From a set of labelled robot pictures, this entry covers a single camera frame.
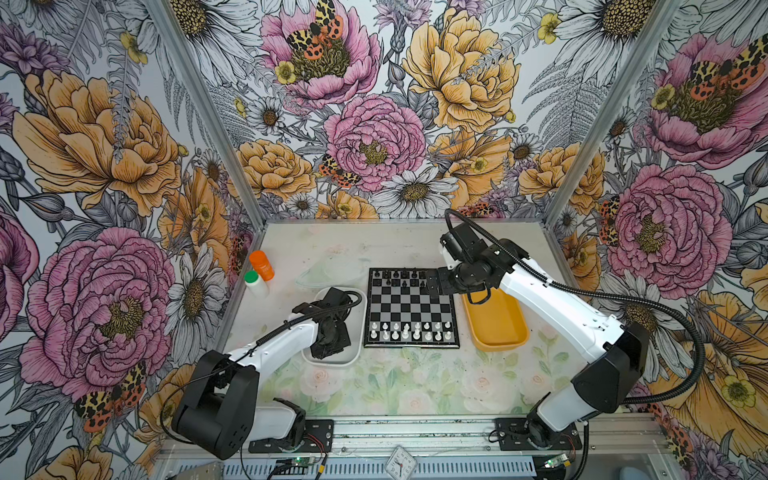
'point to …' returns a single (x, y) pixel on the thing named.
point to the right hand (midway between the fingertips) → (446, 295)
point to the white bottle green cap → (256, 284)
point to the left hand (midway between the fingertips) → (336, 355)
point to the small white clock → (400, 464)
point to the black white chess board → (400, 313)
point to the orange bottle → (262, 264)
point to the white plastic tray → (352, 355)
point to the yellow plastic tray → (497, 324)
